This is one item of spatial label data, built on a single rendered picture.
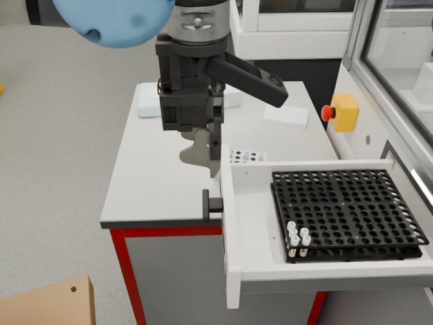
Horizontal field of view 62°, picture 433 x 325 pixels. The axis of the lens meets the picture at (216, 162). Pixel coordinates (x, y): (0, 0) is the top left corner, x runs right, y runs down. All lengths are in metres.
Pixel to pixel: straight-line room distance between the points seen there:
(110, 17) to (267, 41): 1.13
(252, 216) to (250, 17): 0.78
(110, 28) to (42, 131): 2.39
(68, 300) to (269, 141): 0.63
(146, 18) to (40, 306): 0.55
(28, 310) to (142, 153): 0.47
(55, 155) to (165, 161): 1.48
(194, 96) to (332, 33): 0.98
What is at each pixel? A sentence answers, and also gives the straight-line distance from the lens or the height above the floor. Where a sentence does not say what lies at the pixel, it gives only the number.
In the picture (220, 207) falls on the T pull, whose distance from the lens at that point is 0.62.
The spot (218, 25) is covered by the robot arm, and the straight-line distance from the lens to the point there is 0.43.
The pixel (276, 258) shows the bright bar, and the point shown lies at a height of 0.85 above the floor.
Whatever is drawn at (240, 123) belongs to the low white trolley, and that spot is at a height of 0.76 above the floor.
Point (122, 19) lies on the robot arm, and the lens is 0.24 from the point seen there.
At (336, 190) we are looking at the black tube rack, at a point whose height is 0.90.
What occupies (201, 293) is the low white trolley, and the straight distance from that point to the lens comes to 1.08.
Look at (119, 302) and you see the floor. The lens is 1.61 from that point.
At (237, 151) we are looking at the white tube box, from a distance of 0.92.
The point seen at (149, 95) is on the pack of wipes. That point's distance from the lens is 1.15.
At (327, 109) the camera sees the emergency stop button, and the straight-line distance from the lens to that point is 0.94.
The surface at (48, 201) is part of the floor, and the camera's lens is 2.08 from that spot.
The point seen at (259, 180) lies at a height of 0.85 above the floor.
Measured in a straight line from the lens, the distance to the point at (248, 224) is 0.69.
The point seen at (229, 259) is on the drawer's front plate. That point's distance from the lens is 0.53.
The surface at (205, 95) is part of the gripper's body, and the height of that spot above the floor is 1.14.
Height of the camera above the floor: 1.36
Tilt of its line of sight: 40 degrees down
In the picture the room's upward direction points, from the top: straight up
